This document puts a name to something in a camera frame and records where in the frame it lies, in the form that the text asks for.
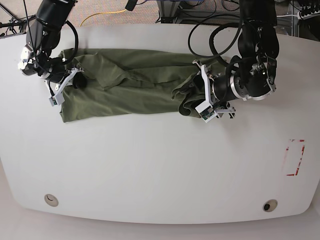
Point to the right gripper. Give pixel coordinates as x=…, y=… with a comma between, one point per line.
x=52, y=70

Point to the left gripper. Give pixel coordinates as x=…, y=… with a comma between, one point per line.
x=244, y=79

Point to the olive green T-shirt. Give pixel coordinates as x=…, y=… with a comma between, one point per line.
x=132, y=81

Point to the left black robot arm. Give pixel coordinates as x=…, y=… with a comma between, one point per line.
x=256, y=35

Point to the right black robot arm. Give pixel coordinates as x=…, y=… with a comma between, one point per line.
x=42, y=37

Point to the red tape rectangle marking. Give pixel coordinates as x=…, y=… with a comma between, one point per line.
x=293, y=157

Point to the left table grommet hole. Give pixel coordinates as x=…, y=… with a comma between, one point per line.
x=51, y=200

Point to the table grommet hole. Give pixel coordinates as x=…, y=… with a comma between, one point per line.
x=51, y=200
x=270, y=205

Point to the white power strip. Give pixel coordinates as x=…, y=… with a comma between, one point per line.
x=309, y=11

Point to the right table grommet hole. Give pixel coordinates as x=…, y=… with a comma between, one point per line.
x=270, y=205

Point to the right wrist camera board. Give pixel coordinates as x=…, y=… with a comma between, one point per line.
x=56, y=100

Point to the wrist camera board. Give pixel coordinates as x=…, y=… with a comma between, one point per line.
x=206, y=111
x=56, y=100

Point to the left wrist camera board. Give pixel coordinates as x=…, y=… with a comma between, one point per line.
x=206, y=111

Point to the aluminium frame base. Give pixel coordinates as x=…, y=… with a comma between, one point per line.
x=169, y=12

